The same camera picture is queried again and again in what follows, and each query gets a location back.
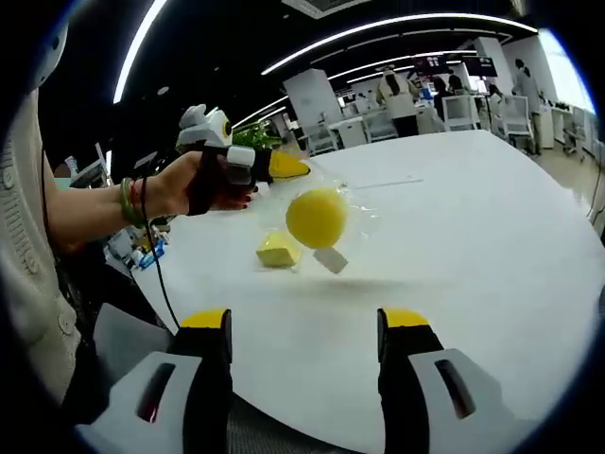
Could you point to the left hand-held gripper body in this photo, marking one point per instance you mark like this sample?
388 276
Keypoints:
203 127

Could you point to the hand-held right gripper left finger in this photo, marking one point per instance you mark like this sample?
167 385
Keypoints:
127 402

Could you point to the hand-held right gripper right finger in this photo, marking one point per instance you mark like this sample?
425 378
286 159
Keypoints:
420 392

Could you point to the yellow round silicone block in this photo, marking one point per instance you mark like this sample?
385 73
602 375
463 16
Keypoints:
316 217

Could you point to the yellow rectangular silicone block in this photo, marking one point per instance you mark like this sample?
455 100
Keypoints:
279 255

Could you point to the small white block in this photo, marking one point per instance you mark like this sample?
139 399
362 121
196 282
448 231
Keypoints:
331 261

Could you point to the clear plastic bag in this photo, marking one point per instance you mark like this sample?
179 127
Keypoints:
364 208

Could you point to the person's left hand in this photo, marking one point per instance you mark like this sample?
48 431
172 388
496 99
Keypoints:
170 189

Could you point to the green potted plant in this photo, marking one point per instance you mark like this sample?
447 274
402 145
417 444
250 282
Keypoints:
257 139

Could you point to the white ceiling light strip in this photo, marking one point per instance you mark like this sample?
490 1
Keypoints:
137 47
260 111
402 60
378 30

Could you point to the person's dark clothing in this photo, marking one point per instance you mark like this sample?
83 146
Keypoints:
82 340

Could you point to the blue packet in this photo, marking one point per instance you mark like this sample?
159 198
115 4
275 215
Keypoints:
158 248

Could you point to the green bangle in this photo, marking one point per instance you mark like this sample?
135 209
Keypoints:
126 208

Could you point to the white drawer cabinet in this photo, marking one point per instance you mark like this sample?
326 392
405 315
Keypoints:
352 132

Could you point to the white worn device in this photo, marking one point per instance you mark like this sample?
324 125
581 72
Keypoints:
52 57

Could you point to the ceiling air conditioner vent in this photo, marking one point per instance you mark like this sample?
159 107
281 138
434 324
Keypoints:
321 5

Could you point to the person's cream knit cardigan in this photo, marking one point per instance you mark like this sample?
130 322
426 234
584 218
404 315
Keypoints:
28 236

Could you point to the hanging dark display screen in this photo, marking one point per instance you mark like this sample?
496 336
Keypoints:
427 61
479 66

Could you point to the white mesh office chair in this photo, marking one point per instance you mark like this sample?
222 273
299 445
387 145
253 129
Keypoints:
515 116
463 113

